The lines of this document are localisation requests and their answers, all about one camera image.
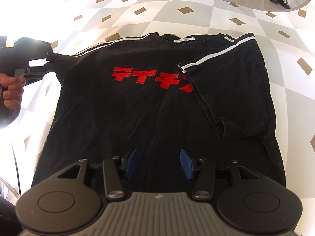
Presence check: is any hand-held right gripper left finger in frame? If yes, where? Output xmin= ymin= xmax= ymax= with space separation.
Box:
xmin=57 ymin=147 xmax=137 ymax=200

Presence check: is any black cable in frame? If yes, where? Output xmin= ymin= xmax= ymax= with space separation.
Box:
xmin=10 ymin=138 xmax=21 ymax=195

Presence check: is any black white-striped t-shirt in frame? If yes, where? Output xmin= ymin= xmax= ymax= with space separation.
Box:
xmin=32 ymin=32 xmax=286 ymax=195

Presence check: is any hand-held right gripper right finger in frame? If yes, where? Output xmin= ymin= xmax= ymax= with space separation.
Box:
xmin=180 ymin=148 xmax=262 ymax=200

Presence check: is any person's left hand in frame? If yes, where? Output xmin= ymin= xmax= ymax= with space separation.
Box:
xmin=0 ymin=73 xmax=25 ymax=112

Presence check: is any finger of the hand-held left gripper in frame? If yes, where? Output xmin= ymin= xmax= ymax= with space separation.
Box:
xmin=25 ymin=53 xmax=62 ymax=86

